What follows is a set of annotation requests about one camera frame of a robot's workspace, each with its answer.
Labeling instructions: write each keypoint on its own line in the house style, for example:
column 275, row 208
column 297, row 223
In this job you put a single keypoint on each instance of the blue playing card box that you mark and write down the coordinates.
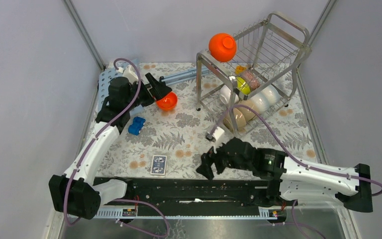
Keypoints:
column 159, row 165

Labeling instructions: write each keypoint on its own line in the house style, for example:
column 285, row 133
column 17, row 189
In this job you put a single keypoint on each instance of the orange plastic bowl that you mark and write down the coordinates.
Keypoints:
column 222, row 47
column 168, row 102

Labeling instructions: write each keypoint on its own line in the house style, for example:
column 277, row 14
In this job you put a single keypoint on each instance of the beige floral bowl rear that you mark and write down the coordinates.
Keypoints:
column 247, row 113

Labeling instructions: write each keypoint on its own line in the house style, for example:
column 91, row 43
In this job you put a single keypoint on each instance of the yellow green bowl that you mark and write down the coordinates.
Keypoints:
column 243, row 86

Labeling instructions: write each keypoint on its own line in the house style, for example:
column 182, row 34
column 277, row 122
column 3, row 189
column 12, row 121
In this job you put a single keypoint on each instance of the beige floral bowl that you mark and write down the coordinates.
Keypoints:
column 247, row 113
column 239, row 119

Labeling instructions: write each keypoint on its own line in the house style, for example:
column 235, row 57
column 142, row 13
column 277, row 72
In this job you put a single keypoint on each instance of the white ribbed bowl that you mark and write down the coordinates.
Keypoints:
column 271, row 94
column 260, row 102

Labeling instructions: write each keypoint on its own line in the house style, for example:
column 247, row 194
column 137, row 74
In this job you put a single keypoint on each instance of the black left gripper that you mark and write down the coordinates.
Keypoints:
column 157, row 91

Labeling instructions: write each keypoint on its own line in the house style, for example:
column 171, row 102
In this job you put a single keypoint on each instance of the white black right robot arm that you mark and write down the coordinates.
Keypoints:
column 293, row 179

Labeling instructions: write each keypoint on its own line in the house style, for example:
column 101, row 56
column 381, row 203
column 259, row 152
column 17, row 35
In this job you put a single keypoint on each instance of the floral patterned table mat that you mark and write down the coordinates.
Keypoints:
column 180, row 135

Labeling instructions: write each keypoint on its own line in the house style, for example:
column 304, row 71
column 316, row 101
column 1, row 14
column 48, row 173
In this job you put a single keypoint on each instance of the beige floral bowl front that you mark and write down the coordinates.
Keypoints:
column 239, row 119

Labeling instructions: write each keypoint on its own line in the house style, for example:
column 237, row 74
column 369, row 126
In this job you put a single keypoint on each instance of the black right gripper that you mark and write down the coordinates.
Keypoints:
column 207, row 160

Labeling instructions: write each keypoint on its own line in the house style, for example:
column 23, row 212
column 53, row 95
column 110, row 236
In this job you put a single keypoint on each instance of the stainless steel dish rack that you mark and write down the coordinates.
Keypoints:
column 272, row 49

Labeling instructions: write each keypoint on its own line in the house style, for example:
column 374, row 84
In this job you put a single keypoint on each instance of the blue toy car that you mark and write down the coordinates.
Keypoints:
column 136, row 126

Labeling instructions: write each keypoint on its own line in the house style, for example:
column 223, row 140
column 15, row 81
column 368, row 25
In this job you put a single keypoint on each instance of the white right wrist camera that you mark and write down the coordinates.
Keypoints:
column 216, row 136

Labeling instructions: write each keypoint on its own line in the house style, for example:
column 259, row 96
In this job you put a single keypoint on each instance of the white ribbed bowl front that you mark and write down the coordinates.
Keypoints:
column 260, row 102

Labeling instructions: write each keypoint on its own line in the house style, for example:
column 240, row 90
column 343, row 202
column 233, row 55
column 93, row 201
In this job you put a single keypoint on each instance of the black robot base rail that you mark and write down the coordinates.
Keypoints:
column 202, row 197

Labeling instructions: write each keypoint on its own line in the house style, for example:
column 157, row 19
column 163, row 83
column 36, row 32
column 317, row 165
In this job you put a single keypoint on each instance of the small orange yellow cup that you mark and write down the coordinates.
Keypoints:
column 240, row 69

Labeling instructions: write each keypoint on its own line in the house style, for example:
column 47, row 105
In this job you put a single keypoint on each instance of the light blue perforated panel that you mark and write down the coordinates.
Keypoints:
column 103, row 85

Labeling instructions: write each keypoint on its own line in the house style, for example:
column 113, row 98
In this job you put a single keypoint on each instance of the white ceramic bowl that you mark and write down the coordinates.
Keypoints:
column 224, row 95

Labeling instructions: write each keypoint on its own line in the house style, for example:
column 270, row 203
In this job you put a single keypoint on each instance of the white ribbed bowl rear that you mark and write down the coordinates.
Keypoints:
column 271, row 94

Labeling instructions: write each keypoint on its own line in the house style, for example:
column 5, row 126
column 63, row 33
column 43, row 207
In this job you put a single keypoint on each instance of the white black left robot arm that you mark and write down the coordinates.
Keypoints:
column 74, row 192

